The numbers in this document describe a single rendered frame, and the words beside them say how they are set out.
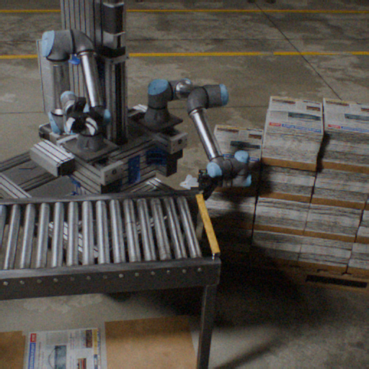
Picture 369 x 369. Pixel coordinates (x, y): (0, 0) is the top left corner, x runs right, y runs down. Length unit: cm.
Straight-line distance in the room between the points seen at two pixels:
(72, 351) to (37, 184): 129
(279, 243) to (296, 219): 21
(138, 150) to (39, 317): 108
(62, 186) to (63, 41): 136
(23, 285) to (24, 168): 185
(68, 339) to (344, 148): 175
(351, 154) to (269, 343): 109
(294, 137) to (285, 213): 50
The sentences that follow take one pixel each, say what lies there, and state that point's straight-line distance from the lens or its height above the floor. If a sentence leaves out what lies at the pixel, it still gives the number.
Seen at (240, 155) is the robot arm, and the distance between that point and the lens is 279.
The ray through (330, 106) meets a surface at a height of 107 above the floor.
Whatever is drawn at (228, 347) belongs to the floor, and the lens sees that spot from 308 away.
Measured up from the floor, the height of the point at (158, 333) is 0.
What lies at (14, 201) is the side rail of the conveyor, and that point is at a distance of 272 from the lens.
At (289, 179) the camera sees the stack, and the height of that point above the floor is 74.
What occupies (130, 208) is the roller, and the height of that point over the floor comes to 80.
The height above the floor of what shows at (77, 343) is 1.
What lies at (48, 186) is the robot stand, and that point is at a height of 21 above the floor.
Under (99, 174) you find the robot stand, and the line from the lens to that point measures 298.
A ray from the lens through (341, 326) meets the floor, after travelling 333.
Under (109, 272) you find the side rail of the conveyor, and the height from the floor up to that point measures 79.
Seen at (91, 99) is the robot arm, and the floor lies 120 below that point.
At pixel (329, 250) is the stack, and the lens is 332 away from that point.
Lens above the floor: 235
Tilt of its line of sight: 34 degrees down
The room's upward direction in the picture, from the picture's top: 3 degrees clockwise
